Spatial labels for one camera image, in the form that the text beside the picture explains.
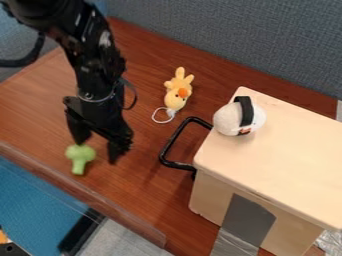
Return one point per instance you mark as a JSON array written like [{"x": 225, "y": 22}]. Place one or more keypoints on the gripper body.
[{"x": 100, "y": 115}]

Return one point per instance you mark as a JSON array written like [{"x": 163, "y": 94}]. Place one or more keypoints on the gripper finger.
[
  {"x": 79, "y": 131},
  {"x": 118, "y": 148}
]

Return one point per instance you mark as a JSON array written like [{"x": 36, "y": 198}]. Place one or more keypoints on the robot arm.
[{"x": 91, "y": 50}]

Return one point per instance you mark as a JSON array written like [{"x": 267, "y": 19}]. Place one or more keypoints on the green toy broccoli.
[{"x": 80, "y": 155}]

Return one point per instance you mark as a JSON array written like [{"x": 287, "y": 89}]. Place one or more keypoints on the yellow plush chick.
[{"x": 177, "y": 95}]

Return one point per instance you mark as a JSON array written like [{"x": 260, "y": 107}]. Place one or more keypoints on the white plush rice ball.
[{"x": 231, "y": 118}]

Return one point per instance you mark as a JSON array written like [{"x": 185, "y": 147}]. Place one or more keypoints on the light wooden cabinet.
[{"x": 271, "y": 160}]

